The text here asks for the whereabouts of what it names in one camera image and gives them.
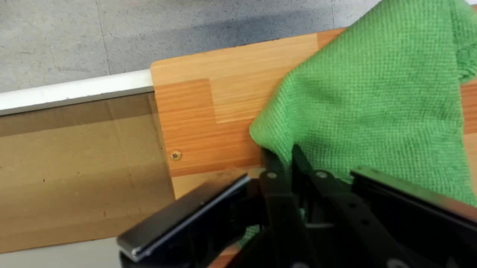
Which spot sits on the wooden kitchen counter cabinet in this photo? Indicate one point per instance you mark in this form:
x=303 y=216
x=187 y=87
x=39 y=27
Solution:
x=209 y=113

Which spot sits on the white sink basin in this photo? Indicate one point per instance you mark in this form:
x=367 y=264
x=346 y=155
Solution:
x=75 y=173

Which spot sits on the green towel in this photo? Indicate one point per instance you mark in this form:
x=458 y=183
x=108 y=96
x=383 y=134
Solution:
x=373 y=98

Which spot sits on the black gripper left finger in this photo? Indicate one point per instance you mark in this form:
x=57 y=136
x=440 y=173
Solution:
x=184 y=218

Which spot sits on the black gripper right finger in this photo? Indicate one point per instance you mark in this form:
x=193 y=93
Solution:
x=397 y=209

